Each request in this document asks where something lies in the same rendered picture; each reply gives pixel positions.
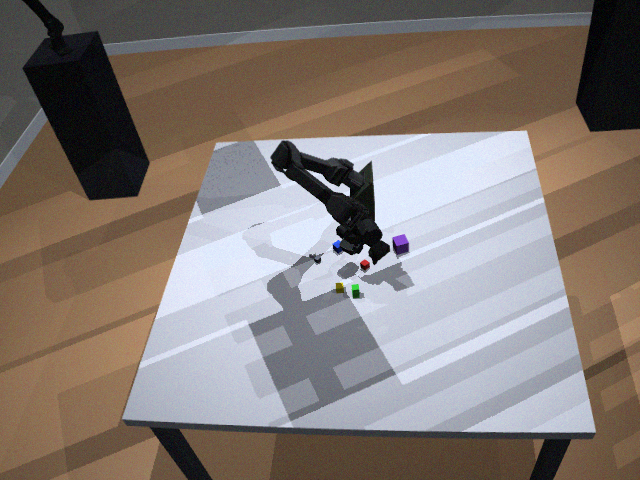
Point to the purple block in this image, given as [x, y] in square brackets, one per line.
[400, 244]

